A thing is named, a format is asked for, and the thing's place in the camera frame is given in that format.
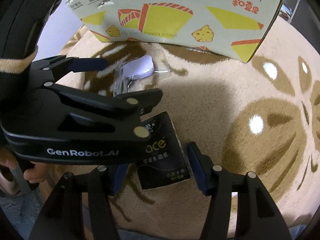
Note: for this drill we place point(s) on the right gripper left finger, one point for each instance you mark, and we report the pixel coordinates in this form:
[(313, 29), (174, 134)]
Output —
[(61, 217)]

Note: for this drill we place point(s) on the beige flower-pattern blanket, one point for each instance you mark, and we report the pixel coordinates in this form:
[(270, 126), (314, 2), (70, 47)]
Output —
[(261, 116)]

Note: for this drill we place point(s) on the open cardboard box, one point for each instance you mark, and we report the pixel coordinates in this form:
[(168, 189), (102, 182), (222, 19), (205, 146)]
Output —
[(232, 28)]

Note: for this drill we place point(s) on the black tissue pack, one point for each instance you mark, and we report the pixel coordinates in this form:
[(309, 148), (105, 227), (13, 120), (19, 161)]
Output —
[(164, 162)]

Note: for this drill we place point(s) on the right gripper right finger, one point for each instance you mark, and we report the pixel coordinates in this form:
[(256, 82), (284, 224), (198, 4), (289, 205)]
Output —
[(258, 217)]

